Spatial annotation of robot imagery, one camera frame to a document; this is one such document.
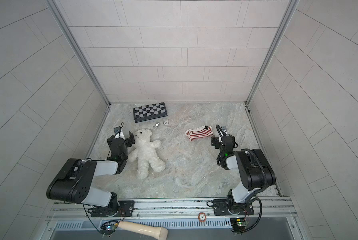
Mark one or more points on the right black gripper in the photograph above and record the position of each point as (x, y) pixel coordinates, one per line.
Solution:
(220, 141)

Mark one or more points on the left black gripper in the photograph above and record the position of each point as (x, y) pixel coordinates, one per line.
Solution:
(127, 139)

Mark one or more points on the white teddy bear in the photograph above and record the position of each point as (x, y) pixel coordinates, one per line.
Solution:
(146, 155)

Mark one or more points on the red white striped knit sweater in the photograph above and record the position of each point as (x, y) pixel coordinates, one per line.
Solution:
(201, 132)

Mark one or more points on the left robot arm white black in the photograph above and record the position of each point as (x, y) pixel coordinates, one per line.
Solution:
(73, 183)

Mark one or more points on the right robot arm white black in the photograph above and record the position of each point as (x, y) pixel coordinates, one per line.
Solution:
(255, 173)

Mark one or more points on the folded black white chessboard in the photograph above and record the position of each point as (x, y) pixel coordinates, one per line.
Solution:
(150, 112)

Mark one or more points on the round red white sticker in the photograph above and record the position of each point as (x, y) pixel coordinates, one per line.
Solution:
(202, 217)

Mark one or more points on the right green circuit board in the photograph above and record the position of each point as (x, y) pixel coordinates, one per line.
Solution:
(238, 225)

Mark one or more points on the green circuit board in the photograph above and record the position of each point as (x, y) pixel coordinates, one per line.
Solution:
(238, 225)
(109, 227)

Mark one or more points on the left green circuit board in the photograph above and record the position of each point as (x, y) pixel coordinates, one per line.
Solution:
(109, 227)

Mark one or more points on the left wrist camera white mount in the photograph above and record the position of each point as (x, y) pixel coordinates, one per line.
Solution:
(118, 133)

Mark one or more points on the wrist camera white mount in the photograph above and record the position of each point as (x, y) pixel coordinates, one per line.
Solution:
(224, 129)
(118, 133)

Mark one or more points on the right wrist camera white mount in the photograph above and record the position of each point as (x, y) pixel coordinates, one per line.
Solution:
(224, 129)

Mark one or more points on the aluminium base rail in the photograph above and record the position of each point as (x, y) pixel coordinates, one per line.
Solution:
(179, 208)

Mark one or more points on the beige wooden handle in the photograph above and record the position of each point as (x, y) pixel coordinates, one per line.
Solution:
(159, 233)

